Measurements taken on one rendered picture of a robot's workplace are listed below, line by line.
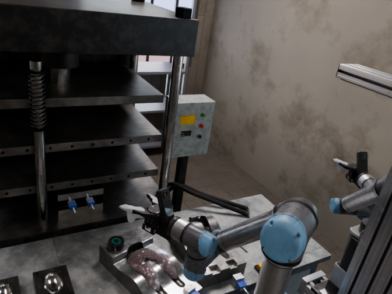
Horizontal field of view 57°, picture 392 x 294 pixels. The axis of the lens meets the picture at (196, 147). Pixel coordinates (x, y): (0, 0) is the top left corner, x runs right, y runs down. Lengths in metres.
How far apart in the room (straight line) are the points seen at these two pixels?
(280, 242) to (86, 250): 1.35
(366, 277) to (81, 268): 1.35
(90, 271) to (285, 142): 2.81
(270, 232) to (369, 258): 0.35
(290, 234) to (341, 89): 2.81
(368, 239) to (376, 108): 2.37
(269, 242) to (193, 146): 1.61
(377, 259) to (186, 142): 1.60
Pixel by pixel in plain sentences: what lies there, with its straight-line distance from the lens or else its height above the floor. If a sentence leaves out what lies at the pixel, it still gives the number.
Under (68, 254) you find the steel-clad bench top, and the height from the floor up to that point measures 0.80.
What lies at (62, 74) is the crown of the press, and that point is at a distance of 2.26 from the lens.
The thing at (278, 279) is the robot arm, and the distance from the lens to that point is 1.10.
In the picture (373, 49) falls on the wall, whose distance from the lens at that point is 3.52.
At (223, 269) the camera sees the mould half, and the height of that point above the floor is 0.89.
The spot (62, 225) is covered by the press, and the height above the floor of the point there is 0.79.
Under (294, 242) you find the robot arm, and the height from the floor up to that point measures 1.65.
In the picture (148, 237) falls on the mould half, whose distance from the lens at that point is 2.04.
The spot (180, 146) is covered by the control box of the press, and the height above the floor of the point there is 1.16.
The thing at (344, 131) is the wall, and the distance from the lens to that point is 3.68.
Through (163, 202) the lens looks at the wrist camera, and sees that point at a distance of 1.24.
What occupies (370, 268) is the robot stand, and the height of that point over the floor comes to 1.52.
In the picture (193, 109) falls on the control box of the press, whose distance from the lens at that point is 2.41.
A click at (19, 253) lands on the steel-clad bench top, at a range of 2.16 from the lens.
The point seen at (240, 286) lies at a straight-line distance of 1.98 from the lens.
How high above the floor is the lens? 2.22
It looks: 25 degrees down
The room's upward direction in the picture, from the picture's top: 9 degrees clockwise
